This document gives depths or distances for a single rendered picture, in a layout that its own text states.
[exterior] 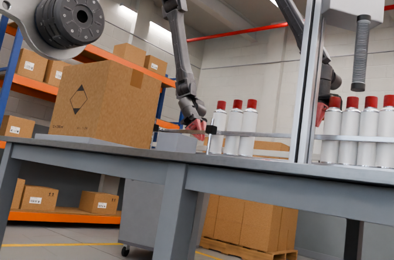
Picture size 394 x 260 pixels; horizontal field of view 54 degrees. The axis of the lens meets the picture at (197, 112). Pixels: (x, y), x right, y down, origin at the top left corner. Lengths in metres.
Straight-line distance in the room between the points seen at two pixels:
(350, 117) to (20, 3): 0.94
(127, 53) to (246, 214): 2.67
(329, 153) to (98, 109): 0.73
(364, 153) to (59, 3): 0.88
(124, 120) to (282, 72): 5.44
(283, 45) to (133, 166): 5.80
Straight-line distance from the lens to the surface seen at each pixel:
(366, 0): 1.22
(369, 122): 1.17
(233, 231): 4.83
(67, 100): 1.47
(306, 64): 1.13
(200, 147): 1.53
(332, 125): 1.20
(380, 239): 5.68
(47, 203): 4.92
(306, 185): 0.75
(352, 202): 0.72
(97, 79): 1.34
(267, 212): 4.63
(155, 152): 0.96
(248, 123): 1.34
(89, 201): 5.35
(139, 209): 3.69
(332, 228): 5.87
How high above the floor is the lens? 0.76
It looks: 10 degrees up
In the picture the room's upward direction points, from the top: 9 degrees clockwise
